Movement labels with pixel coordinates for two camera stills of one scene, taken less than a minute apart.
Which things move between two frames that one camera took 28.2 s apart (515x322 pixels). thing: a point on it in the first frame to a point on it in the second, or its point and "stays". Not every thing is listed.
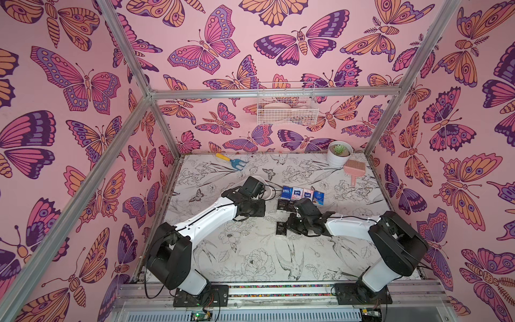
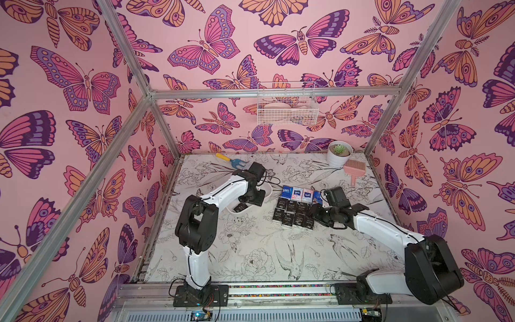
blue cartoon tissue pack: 318,198 stays
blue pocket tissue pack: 286,192 stays
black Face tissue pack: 290,206 stays
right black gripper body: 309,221 to 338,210
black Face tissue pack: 282,204 stays
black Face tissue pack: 281,229 to 278,215
